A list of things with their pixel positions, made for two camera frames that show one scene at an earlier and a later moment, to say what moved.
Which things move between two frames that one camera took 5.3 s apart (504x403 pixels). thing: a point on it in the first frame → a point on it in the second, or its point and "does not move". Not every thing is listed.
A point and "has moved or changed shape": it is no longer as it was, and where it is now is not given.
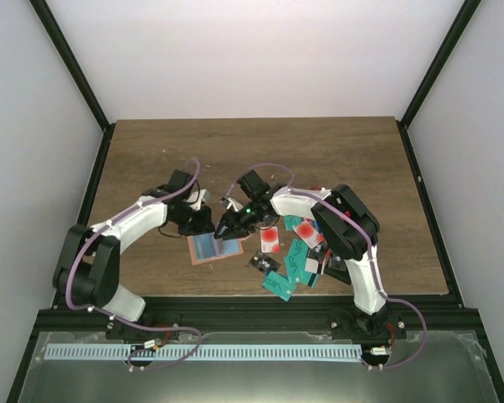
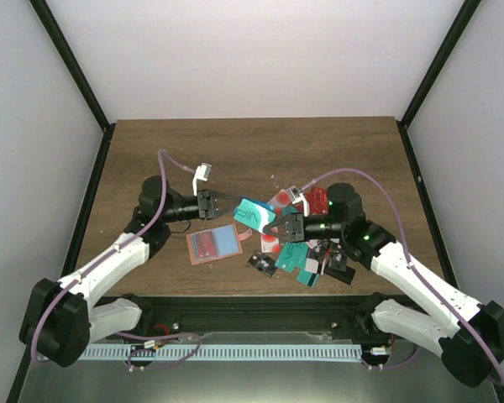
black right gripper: (234, 227) → (296, 222)
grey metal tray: (439, 367) does not move
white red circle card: (270, 239) does not move
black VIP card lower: (264, 263) does not move
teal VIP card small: (280, 285) has moved or changed shape
